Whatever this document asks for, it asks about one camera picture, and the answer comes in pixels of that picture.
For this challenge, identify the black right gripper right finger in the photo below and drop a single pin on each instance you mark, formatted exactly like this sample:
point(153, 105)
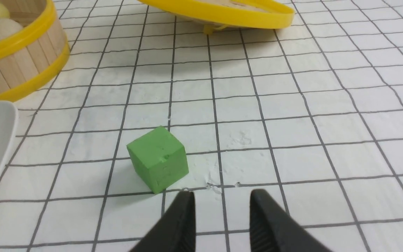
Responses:
point(271, 229)

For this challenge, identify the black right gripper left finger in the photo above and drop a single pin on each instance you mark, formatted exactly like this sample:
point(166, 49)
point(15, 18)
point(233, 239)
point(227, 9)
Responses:
point(176, 229)

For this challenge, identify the green foam cube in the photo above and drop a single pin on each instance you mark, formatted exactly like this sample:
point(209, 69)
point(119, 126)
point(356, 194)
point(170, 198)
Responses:
point(159, 159)

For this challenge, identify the bamboo steamer lid yellow rim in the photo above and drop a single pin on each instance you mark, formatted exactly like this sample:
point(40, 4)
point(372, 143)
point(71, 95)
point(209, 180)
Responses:
point(221, 14)

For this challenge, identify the bamboo steamer basket yellow rim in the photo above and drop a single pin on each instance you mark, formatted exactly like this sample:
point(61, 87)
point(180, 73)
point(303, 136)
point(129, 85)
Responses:
point(30, 58)

